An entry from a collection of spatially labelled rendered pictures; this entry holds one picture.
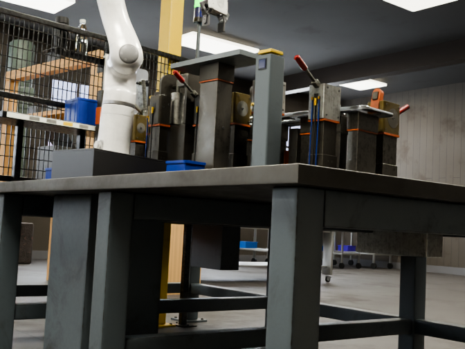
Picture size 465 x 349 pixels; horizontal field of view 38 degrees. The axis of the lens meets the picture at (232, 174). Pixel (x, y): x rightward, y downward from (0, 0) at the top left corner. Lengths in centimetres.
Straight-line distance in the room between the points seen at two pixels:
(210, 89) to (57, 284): 88
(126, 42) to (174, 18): 158
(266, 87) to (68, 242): 88
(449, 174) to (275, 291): 1098
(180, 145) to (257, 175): 129
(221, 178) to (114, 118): 105
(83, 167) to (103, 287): 51
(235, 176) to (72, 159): 108
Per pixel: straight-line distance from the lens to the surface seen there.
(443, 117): 1255
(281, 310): 141
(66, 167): 248
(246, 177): 144
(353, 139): 237
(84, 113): 337
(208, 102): 242
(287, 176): 135
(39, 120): 320
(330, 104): 230
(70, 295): 244
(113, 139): 249
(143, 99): 310
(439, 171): 1245
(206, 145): 240
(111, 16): 258
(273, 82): 224
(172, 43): 404
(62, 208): 253
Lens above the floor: 57
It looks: 5 degrees up
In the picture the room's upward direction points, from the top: 3 degrees clockwise
